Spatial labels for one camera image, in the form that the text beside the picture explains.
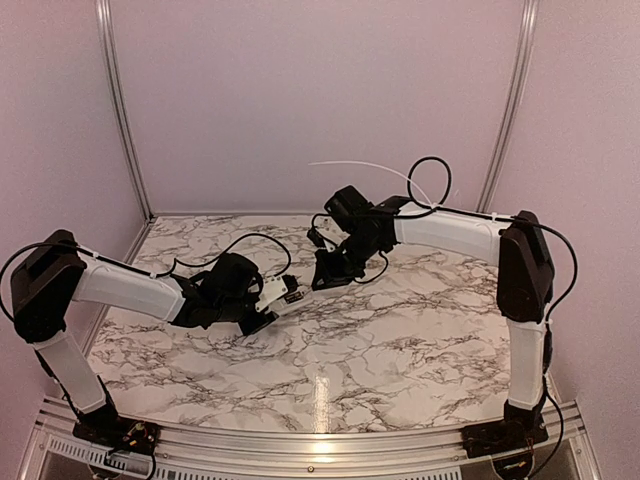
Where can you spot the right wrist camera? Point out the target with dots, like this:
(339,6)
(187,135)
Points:
(319,239)

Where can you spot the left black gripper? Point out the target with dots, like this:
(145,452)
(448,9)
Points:
(251,327)

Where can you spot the white remote control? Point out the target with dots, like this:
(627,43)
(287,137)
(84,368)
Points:
(293,302)

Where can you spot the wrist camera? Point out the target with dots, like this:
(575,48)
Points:
(319,239)
(274,288)

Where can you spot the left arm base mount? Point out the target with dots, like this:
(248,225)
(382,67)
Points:
(105,426)

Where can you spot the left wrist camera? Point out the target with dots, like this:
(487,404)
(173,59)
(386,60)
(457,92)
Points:
(274,288)

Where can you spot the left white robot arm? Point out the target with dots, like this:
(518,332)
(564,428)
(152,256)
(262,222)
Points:
(58,271)

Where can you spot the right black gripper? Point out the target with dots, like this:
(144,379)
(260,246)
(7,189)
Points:
(325,271)

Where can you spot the right aluminium frame post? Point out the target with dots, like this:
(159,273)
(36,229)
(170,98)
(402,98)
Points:
(515,93)

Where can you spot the left aluminium frame post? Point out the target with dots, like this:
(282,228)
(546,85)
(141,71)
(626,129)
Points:
(108,44)

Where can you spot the aluminium frame post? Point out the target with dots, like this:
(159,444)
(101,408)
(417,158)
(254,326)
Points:
(515,93)
(108,44)

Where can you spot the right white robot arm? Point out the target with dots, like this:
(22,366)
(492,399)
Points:
(517,248)

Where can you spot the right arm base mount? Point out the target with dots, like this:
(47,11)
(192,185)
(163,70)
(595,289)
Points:
(519,428)

